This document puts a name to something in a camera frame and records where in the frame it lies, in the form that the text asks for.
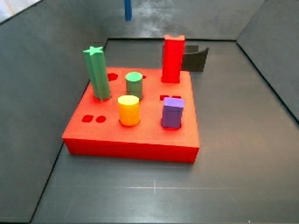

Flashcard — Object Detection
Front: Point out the green star peg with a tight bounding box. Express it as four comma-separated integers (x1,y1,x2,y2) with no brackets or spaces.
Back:
83,46,111,101

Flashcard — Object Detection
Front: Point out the tall red notched peg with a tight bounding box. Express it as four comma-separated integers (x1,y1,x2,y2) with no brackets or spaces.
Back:
161,35,185,83

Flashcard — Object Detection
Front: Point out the black curved stand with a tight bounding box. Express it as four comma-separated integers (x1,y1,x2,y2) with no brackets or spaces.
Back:
181,45,209,72

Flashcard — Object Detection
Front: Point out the blue rectangular peg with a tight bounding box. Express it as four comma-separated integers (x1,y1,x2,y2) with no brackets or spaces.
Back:
124,0,132,21

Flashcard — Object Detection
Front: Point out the green cylinder peg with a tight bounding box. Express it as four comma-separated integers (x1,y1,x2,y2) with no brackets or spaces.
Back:
125,72,143,99

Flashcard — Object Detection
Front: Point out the red peg board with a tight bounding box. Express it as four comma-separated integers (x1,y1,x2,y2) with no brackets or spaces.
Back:
61,67,200,163

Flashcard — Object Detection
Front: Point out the yellow cylinder peg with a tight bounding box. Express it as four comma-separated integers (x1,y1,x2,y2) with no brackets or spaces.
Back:
117,95,140,126

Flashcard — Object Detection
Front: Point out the purple square peg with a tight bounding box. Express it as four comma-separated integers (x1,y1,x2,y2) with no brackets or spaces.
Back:
161,97,184,129

